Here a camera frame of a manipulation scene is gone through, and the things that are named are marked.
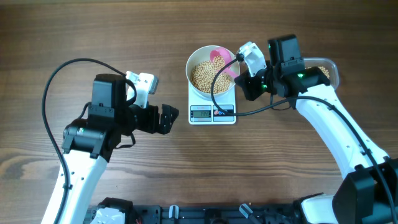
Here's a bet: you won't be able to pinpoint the pile of soybeans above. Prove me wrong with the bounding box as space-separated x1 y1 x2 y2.
304 66 330 79

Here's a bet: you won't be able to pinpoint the white bowl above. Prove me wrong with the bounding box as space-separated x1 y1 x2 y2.
185 45 240 97

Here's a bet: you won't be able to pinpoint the white digital kitchen scale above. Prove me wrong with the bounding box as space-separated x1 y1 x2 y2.
188 85 236 125

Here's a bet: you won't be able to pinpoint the left black camera cable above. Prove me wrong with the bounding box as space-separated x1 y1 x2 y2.
41 57 137 224

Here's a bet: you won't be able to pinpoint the black camera cable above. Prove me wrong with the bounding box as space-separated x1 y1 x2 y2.
41 57 137 224
210 53 398 224

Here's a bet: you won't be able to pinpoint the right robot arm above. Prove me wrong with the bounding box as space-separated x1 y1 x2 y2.
235 34 397 223

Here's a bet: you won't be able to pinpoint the pink plastic measuring scoop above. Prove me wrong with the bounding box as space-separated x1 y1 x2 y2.
210 47 238 79

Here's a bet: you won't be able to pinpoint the clear plastic container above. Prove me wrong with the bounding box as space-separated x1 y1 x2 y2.
303 57 340 90

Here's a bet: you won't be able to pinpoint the right black camera cable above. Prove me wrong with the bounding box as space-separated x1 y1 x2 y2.
210 53 398 224

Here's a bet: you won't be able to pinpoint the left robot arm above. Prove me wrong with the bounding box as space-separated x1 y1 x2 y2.
42 74 179 223

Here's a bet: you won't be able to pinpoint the soybeans in white bowl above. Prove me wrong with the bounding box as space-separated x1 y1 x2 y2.
190 56 232 95

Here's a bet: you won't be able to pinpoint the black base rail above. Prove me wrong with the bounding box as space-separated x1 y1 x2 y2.
83 204 303 224

